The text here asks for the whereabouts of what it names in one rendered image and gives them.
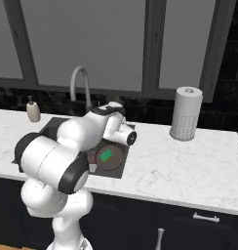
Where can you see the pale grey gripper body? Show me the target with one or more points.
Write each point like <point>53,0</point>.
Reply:
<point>92,168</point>

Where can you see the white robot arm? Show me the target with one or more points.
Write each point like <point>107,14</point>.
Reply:
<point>52,156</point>

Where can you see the green sponge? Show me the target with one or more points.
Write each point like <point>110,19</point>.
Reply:
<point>106,155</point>

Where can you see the dark round pan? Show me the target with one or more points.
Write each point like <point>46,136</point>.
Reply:
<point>119,159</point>

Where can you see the dark sink basin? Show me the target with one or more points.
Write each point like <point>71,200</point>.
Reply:
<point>122,171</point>

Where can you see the dark cupboard door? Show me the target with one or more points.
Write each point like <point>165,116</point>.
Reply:
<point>124,228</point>

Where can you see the beige soap dispenser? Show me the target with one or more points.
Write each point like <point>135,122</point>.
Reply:
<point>33,112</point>

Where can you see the grey curved tap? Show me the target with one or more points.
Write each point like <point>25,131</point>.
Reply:
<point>77,73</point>

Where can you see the dark drawer front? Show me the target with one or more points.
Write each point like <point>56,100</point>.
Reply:
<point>176,216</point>

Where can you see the white paper towel roll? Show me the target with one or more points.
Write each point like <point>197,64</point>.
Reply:
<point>186,114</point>

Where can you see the grey framed window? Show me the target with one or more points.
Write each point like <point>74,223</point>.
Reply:
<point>91,42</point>

